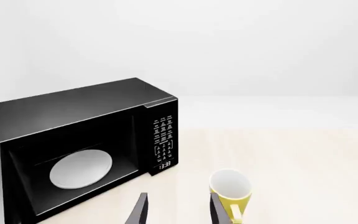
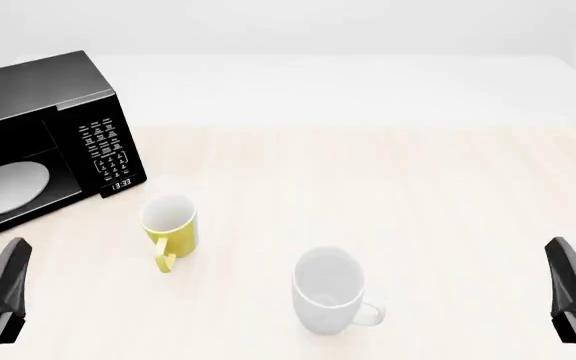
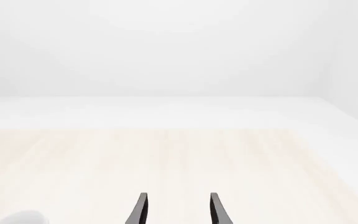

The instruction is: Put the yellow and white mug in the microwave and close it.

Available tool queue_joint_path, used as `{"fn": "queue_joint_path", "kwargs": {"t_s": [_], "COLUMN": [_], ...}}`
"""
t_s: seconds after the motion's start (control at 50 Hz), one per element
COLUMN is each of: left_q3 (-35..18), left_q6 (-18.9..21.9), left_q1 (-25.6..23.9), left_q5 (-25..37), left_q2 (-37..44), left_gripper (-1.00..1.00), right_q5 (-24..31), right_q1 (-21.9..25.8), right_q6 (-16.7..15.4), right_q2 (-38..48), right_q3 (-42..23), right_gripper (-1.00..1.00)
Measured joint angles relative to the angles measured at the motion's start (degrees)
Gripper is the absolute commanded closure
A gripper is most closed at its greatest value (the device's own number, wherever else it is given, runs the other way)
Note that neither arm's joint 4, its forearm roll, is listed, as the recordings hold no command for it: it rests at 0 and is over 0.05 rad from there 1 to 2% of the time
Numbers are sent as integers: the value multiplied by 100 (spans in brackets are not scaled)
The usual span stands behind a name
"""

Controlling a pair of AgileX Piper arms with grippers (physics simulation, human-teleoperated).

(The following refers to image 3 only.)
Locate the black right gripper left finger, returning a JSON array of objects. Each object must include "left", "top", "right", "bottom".
[{"left": 124, "top": 192, "right": 150, "bottom": 224}]

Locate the white mug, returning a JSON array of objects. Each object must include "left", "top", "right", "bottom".
[{"left": 0, "top": 209, "right": 50, "bottom": 224}]

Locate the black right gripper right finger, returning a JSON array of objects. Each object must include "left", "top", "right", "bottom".
[{"left": 209, "top": 192, "right": 234, "bottom": 224}]

